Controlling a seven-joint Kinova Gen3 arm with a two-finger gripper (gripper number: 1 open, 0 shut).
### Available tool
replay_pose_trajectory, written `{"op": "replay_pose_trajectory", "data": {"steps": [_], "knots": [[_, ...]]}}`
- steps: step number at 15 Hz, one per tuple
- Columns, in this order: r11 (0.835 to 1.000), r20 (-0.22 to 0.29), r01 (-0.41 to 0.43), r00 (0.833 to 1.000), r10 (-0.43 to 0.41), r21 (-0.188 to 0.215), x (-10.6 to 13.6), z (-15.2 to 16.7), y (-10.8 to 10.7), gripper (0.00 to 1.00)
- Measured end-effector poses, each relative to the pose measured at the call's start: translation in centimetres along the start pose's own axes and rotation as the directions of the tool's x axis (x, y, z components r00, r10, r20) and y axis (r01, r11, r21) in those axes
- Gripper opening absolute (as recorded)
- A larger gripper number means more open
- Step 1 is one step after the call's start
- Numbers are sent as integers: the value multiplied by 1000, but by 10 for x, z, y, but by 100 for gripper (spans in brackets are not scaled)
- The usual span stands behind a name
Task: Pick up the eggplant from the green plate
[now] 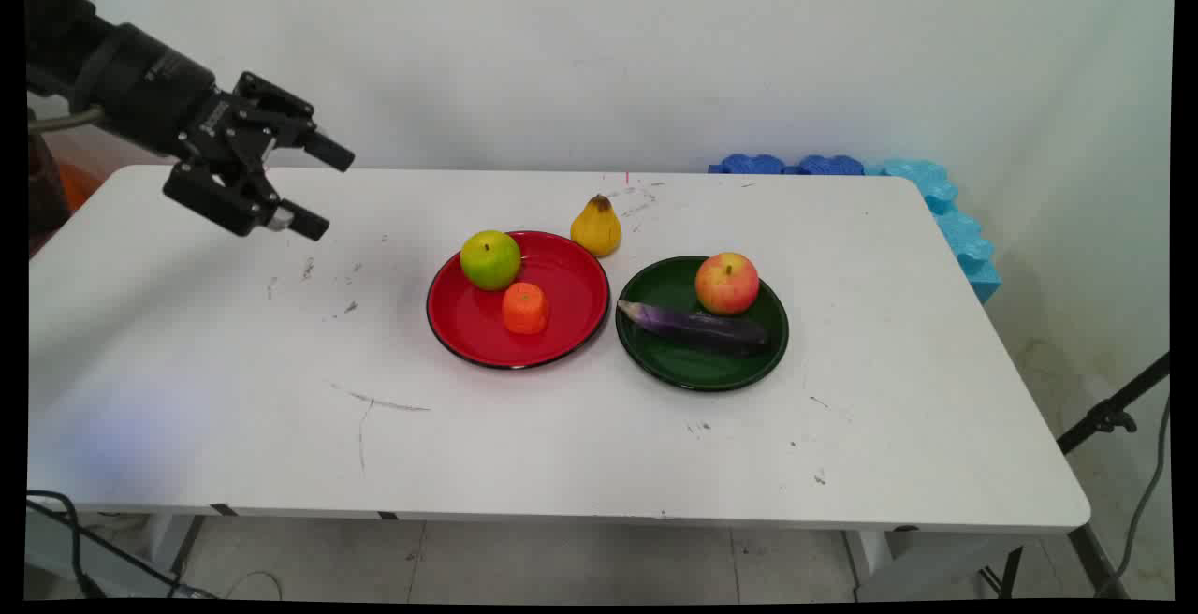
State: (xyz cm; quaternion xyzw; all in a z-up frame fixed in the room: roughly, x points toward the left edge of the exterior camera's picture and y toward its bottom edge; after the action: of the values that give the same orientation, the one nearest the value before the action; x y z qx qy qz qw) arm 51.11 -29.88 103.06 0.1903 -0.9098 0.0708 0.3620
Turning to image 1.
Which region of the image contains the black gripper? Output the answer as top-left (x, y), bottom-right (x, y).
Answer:
top-left (75, 22), bottom-right (356, 242)

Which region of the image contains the purple toy eggplant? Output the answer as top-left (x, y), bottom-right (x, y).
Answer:
top-left (617, 300), bottom-right (773, 358)

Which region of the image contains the orange object behind table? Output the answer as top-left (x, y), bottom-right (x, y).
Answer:
top-left (56, 160), bottom-right (106, 214)

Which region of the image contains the dark brown object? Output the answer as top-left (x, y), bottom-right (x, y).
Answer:
top-left (27, 132), bottom-right (72, 255)

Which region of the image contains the green toy apple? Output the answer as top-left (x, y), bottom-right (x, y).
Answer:
top-left (460, 229), bottom-right (522, 292)

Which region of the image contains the red round plate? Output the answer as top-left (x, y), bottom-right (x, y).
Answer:
top-left (426, 230), bottom-right (611, 371)

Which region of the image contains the orange toy mandarin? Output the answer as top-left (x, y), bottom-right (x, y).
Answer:
top-left (502, 282), bottom-right (550, 335)

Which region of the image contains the yellow toy pear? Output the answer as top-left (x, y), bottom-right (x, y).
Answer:
top-left (570, 194), bottom-right (622, 258)

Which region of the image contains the black metal table leg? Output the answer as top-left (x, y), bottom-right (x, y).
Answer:
top-left (167, 515), bottom-right (209, 579)
top-left (978, 524), bottom-right (1131, 601)

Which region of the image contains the red yellow toy apple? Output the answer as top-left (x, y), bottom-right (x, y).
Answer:
top-left (694, 252), bottom-right (761, 316)

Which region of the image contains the dark green round plate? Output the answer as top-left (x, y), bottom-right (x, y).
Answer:
top-left (615, 256), bottom-right (790, 393)

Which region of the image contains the dark blue foam mat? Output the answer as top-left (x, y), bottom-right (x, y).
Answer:
top-left (709, 153), bottom-right (789, 175)
top-left (794, 154), bottom-right (866, 176)

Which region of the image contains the light blue foam mat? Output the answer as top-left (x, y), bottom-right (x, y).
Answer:
top-left (866, 158), bottom-right (1002, 304)

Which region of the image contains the black tripod stand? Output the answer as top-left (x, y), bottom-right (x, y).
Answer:
top-left (1057, 352), bottom-right (1172, 456)

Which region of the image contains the grey hose at wrist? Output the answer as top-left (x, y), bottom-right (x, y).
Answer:
top-left (27, 106), bottom-right (106, 135)

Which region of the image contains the black floor cable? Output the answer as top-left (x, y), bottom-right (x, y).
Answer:
top-left (25, 490), bottom-right (221, 601)

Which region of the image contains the grey hanging cable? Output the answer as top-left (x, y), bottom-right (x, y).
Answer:
top-left (1093, 394), bottom-right (1172, 598)

